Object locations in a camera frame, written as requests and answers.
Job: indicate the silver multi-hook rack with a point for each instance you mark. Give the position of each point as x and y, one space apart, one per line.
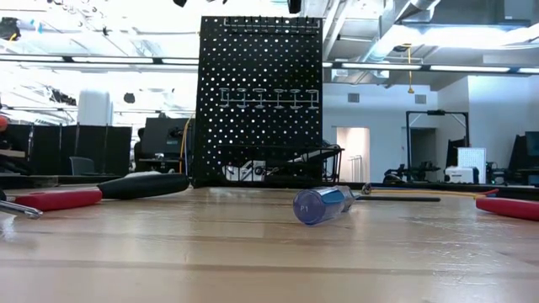
269 28

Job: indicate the black stand frame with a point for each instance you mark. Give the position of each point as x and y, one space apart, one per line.
436 113

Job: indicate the dark monitor workstation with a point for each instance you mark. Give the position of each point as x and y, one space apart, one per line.
526 151

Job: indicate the black metal pegboard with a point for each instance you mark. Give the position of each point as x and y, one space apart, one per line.
204 177

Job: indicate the background robot equipment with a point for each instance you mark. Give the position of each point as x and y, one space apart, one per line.
414 172

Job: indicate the grey chair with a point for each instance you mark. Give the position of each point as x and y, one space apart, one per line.
82 166

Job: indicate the white cloth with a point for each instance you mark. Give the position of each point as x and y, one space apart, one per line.
149 172

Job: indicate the black partition panels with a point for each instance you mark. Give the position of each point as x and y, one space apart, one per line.
42 147

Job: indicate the black table rail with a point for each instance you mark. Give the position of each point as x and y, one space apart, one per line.
42 181

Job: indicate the wooden desk top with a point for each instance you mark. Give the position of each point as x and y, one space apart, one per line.
10 153

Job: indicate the wall vent grille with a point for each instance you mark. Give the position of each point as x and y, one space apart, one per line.
353 98
420 99

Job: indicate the white box device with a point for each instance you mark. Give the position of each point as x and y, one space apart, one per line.
461 174

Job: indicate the white perforated board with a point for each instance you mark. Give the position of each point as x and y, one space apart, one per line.
471 157

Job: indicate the white cylinder tank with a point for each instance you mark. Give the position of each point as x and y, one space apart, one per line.
94 107

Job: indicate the ceiling light strip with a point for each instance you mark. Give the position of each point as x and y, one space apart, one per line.
179 61
467 68
379 66
109 60

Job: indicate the black round ceiling device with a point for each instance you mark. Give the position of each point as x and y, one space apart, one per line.
129 98

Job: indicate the black monitor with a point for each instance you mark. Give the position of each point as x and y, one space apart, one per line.
164 134

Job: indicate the clear blue Husky screwdriver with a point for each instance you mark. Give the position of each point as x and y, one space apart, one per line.
313 206

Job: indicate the person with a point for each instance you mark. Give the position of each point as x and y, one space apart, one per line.
139 155

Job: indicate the grey ventilation duct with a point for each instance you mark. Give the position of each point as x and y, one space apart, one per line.
463 40

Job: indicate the metal tool tip left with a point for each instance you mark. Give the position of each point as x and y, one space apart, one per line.
21 209

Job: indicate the orange cap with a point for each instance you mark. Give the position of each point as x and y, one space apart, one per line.
3 123

